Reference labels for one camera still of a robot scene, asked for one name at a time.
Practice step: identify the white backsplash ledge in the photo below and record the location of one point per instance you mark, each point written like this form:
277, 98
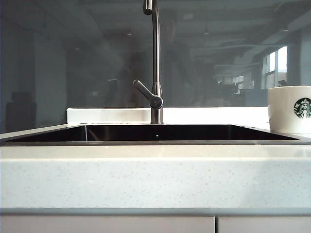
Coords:
109, 115

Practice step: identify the wide grey cabinet door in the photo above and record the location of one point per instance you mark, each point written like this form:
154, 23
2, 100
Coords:
107, 224

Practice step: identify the stainless steel gooseneck faucet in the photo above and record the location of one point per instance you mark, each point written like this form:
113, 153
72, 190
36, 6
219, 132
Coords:
157, 48

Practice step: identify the narrow grey cabinet door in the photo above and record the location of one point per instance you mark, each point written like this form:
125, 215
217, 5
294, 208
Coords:
264, 224

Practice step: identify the white Starbucks logo mug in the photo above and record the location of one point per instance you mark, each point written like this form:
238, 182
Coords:
281, 109

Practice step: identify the black undermount sink basin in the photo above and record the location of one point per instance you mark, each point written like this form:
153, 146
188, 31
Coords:
170, 132

